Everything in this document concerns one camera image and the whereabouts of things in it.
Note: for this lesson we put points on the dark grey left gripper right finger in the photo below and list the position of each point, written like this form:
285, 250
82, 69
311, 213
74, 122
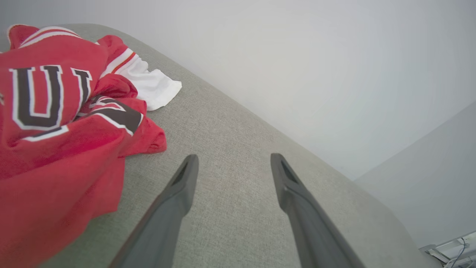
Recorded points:
316, 230

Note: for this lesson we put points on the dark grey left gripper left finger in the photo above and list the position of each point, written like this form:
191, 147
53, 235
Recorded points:
163, 223

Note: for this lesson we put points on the red white sports jersey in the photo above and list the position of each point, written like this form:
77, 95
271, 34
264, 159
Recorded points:
55, 156

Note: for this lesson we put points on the grey fabric sofa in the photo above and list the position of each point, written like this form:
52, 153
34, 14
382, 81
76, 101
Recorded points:
238, 123

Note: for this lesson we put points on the grey metal frame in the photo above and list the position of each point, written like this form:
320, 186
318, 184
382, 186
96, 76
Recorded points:
435, 253

